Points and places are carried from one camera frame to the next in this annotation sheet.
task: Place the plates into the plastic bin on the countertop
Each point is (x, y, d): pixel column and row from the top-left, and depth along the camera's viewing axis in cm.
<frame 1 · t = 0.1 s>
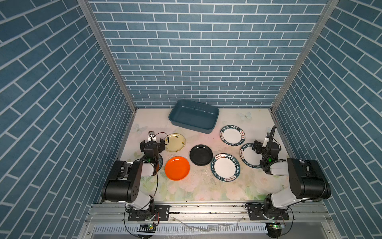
left hand: (156, 138, 93), fingers open
right hand: (265, 142, 95), fingers open
teal plastic bin: (194, 115, 121), on the table
far green rimmed white plate: (232, 135, 107), on the table
right green rimmed white plate: (249, 157, 96), on the table
centre green rimmed white plate: (225, 167, 92), on the table
black plate: (201, 155, 95), point 2 cm above the table
orange plate: (177, 168, 91), on the table
yellow floral plate: (175, 142, 100), point 2 cm above the table

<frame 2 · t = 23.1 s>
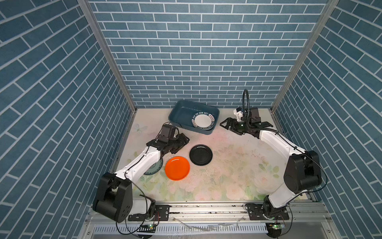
left hand: (190, 142, 84), fingers open
right hand: (226, 126, 87), fingers open
right green rimmed white plate: (203, 120, 111), point 4 cm above the table
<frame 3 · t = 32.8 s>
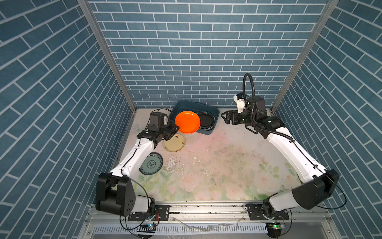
left hand: (184, 126, 83), fingers closed
right hand: (230, 114, 77), fingers open
black plate: (207, 120, 111), point 4 cm above the table
orange plate: (188, 121, 90), point 20 cm above the table
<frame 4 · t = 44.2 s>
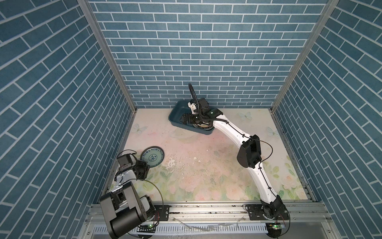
left hand: (152, 163, 89), fingers closed
right hand: (186, 120, 92), fingers open
yellow floral plate: (203, 127, 107), point 4 cm above the table
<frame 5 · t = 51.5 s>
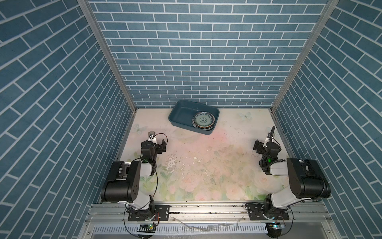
left hand: (159, 139, 93), fingers open
right hand: (267, 142, 94), fingers open
